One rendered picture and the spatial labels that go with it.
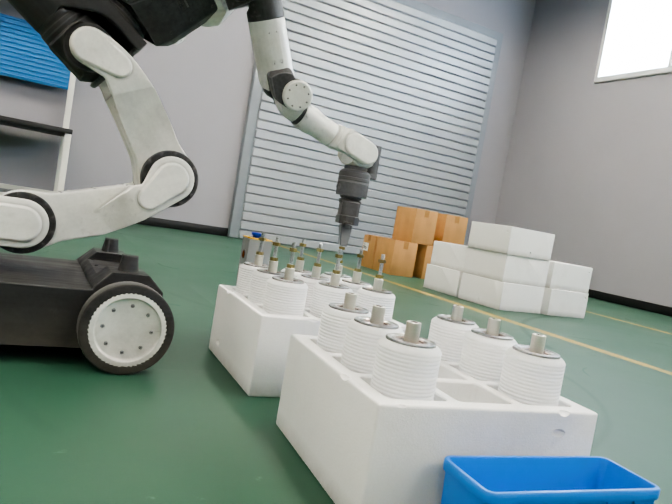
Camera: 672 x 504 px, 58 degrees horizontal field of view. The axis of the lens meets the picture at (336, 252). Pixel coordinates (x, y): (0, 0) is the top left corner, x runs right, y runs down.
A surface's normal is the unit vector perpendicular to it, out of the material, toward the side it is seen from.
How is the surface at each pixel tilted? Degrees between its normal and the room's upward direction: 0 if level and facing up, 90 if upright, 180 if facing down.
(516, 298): 90
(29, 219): 90
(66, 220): 90
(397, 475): 90
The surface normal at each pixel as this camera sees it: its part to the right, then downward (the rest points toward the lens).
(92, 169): 0.45, 0.13
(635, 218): -0.88, -0.12
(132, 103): 0.50, 0.52
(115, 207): 0.10, 0.38
